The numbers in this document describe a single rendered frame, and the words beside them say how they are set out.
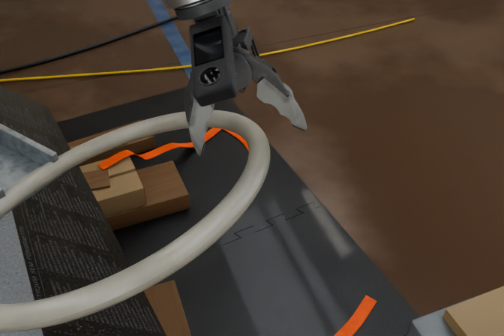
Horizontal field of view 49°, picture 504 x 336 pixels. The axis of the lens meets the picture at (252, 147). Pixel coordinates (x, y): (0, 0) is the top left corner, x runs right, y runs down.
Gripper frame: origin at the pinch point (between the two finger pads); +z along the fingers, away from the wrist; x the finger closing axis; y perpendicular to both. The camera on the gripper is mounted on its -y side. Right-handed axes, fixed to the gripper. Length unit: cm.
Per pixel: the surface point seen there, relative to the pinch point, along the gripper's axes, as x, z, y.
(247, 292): 47, 102, 90
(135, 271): 11.1, 1.0, -20.6
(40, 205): 68, 23, 43
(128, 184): 88, 61, 119
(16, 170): 47, 1, 16
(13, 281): 61, 24, 15
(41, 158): 42.0, 0.4, 16.6
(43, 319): 21.1, 2.0, -24.5
